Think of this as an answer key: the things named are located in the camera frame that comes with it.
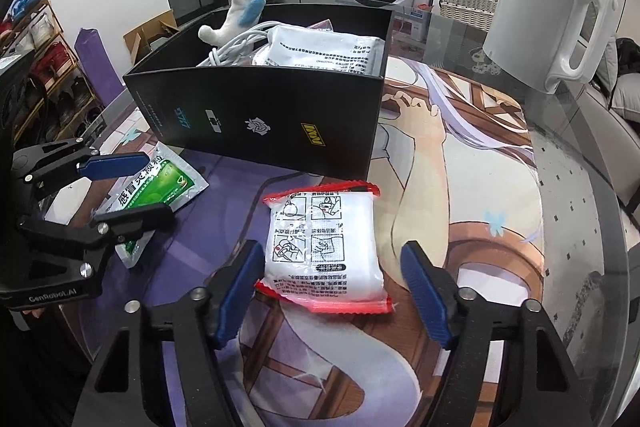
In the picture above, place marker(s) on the purple bag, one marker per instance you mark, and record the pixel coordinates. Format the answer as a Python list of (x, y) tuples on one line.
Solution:
[(95, 67)]

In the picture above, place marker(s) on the wooden shoe rack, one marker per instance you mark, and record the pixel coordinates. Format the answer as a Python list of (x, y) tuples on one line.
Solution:
[(50, 72)]

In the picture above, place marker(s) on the printed table mat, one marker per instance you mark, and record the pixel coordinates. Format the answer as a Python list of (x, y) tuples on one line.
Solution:
[(475, 187)]

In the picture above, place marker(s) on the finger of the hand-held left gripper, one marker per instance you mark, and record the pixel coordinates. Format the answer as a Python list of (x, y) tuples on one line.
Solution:
[(140, 219), (115, 166)]

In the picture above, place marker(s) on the black jacket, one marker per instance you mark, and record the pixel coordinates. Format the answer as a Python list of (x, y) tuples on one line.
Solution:
[(629, 53)]

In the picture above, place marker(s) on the grey printed packet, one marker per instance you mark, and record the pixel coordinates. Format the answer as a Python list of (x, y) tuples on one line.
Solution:
[(330, 52)]

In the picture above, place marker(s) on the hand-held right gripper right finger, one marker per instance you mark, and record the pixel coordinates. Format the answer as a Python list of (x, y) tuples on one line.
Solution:
[(425, 292)]

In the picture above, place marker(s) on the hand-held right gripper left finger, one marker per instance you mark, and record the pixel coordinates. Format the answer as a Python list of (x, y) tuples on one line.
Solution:
[(237, 297)]

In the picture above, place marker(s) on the white electric kettle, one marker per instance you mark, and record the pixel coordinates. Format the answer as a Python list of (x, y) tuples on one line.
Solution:
[(525, 7)]

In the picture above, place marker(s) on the grey pillow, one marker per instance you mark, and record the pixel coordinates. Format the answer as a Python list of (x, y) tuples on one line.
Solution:
[(627, 104)]

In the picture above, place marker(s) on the red-edged white packet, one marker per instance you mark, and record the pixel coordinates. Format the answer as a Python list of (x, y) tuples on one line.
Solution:
[(320, 247)]

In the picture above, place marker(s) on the white plush toy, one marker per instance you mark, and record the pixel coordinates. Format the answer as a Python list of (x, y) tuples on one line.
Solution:
[(235, 17)]

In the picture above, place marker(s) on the white wicker basket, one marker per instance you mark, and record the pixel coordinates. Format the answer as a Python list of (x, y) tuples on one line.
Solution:
[(465, 9)]

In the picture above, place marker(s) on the black cardboard box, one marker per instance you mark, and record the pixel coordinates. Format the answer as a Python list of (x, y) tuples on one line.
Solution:
[(250, 117)]

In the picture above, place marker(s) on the brown cardboard box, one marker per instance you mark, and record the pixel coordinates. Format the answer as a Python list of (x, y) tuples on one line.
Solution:
[(145, 37)]

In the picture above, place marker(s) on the green white packet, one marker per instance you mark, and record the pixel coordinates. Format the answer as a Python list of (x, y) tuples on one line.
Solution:
[(165, 179)]

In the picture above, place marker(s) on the grey sofa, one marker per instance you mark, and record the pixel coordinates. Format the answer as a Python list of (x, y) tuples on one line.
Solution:
[(630, 147)]

